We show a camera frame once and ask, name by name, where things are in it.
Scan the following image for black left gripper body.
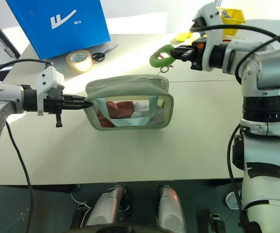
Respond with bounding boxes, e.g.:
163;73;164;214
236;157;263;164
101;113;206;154
42;93;68;128

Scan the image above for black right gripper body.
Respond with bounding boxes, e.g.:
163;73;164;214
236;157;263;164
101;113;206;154
190;37;208;71

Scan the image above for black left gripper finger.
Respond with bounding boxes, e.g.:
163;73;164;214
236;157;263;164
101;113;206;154
64;102;93;111
64;95;92;105

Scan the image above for green ring-shaped object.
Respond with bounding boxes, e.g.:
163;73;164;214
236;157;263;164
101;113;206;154
149;44;176;74

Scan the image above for green pouch with clear window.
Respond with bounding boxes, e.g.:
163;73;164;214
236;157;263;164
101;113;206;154
84;74;175;132

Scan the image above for small yellow plastic piece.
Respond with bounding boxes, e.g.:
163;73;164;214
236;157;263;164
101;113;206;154
176;32;194;44

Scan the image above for clear packing tape roll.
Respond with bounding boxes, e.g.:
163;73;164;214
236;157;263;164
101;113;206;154
66;49;93;72

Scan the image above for red cloth item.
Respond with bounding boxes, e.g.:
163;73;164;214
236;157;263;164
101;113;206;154
96;100;134;128

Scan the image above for yellow plastic bin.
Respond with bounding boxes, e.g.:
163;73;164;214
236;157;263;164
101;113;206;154
216;7;247;37

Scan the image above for white cloth item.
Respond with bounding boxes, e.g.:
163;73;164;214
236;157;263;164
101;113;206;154
132;100;153;118

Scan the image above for blue cardboard box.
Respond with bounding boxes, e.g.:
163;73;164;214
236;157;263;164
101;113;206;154
5;0;112;60

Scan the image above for dark framed panel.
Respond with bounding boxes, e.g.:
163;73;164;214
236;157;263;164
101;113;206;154
0;8;21;60

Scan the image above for silver rounded robot leg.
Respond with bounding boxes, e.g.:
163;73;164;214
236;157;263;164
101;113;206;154
85;185;129;229
157;185;187;233

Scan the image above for white round cup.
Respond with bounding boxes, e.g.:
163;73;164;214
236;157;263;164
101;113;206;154
225;191;242;210

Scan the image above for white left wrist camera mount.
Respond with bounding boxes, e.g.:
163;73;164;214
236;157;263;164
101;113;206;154
37;66;66;117

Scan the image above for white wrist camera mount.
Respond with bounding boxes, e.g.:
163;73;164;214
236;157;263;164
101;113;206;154
37;66;66;117
189;2;225;71

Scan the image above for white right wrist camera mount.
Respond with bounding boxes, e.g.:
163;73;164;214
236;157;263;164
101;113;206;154
189;2;225;71

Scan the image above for black handled scissors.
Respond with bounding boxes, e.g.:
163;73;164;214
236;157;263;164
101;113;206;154
91;44;120;63

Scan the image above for thin white cable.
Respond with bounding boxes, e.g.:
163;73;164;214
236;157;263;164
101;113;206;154
69;192;92;229

